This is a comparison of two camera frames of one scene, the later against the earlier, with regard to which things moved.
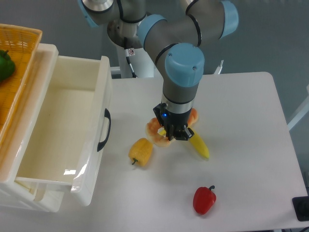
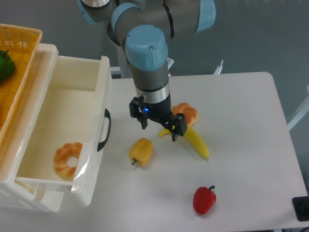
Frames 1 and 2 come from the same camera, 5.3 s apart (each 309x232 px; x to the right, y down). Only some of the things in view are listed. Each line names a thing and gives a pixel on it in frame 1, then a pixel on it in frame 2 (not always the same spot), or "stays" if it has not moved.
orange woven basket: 22,44 stays
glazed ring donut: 152,128 -> 64,152
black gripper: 168,118 -> 160,112
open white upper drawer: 69,142 stays
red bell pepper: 203,199 stays
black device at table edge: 301,207 stays
